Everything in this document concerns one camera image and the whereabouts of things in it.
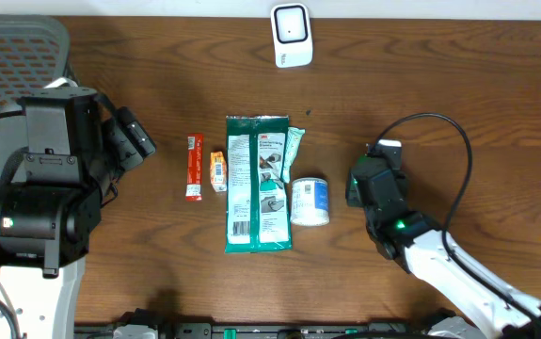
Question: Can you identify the red white tube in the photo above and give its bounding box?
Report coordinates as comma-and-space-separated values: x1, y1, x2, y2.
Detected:
185, 134, 203, 202

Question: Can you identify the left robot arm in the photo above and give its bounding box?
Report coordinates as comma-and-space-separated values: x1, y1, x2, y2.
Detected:
0, 77, 156, 338

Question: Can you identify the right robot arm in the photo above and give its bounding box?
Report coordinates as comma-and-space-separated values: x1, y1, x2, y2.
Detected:
345, 140, 541, 338

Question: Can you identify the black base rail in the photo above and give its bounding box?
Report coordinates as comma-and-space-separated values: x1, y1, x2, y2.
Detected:
74, 308, 483, 339

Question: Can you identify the light green small pouch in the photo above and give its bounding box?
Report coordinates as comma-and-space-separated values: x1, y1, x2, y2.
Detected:
281, 127, 306, 184

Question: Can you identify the grey plastic mesh basket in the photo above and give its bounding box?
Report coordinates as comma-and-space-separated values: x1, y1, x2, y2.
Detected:
0, 13, 76, 274

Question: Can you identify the small orange carton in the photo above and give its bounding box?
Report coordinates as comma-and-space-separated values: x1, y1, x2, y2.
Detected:
210, 152, 228, 193

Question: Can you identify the white blue round container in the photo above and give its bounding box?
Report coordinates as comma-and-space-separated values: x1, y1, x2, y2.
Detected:
291, 177, 330, 227

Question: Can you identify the green 3M product package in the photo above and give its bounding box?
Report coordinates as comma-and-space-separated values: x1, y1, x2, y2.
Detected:
225, 116, 293, 253

